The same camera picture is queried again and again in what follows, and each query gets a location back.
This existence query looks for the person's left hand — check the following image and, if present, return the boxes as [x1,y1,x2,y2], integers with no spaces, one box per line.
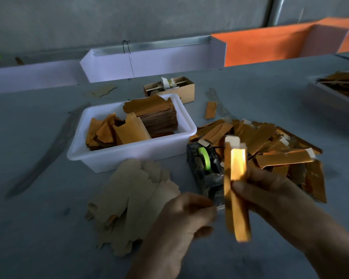
[154,193,219,254]

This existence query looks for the person's right hand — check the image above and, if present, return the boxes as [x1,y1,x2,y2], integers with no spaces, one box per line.
[232,166,330,251]

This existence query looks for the gold paper box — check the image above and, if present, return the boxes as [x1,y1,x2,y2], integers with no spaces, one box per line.
[223,135,252,243]

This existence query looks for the person's left forearm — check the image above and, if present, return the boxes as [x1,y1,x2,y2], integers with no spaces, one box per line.
[126,244,194,279]

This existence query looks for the person's right forearm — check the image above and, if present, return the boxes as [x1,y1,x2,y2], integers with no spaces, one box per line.
[301,213,349,279]

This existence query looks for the black tape dispenser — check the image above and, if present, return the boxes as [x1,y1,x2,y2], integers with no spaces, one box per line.
[186,142,226,207]

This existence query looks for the pile of gold folded boxes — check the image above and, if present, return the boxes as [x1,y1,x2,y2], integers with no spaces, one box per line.
[189,118,328,204]

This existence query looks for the green tape roll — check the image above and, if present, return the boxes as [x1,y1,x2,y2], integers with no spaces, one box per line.
[198,147,212,171]

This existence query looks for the pile of brown card blanks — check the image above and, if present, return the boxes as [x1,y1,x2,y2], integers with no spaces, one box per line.
[85,158,181,257]

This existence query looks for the single gold card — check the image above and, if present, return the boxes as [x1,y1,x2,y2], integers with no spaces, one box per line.
[205,101,218,120]

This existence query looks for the white plastic bin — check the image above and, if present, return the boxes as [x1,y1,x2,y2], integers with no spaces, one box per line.
[67,93,198,174]

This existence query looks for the neat stack of gold cards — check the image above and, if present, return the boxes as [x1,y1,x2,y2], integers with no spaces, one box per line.
[123,95,179,139]

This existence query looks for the small cardboard box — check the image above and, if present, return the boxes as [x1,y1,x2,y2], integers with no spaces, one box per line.
[143,76,195,104]

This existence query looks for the grey tray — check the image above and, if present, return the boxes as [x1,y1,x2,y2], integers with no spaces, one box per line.
[302,71,349,129]

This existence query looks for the loose heap of gold cards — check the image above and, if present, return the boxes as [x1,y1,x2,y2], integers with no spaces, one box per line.
[86,112,152,151]

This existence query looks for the white tape roll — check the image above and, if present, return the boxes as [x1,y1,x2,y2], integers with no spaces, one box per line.
[161,77,178,90]

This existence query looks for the gold cards in grey tray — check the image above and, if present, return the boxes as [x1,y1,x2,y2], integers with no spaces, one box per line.
[316,71,349,102]

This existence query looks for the orange divider panel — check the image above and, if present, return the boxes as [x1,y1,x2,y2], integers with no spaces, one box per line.
[211,17,349,67]

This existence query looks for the flat brown card piece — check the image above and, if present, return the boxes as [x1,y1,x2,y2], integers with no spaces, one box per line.
[90,85,117,99]

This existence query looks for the grey metal pole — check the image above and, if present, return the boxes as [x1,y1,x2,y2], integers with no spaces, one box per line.
[267,0,287,27]

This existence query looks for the low white divider panel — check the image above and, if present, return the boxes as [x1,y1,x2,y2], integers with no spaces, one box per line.
[0,59,90,95]

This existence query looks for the white divider panel with rail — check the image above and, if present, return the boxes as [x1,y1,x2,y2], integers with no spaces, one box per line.
[80,35,227,83]

